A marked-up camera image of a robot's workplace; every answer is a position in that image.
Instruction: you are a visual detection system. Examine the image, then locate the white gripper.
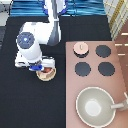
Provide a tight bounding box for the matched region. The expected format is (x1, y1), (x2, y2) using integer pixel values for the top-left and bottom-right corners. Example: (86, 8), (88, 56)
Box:
(15, 56), (55, 71)

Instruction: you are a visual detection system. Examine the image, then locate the cream round plate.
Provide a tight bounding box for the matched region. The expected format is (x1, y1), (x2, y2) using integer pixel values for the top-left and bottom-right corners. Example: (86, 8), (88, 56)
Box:
(36, 71), (56, 81)

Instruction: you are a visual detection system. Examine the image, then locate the pink pot lid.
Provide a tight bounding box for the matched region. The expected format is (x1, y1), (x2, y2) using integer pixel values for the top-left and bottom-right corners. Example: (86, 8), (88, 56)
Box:
(73, 42), (89, 58)

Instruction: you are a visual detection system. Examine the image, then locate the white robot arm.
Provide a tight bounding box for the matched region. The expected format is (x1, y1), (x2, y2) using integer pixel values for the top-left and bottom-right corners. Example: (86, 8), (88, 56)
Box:
(15, 0), (66, 71)

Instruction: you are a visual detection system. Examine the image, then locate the black table mat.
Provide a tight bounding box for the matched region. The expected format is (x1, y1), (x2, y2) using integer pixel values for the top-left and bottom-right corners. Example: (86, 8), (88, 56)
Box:
(0, 15), (111, 128)

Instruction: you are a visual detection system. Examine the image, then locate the grey toy sink bowl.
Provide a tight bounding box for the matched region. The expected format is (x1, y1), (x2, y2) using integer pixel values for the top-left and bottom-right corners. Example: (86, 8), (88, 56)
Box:
(76, 87), (116, 128)

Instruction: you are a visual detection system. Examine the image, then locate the grey sink faucet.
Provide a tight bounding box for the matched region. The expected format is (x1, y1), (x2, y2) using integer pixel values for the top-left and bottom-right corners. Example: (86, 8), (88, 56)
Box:
(111, 93), (128, 111)

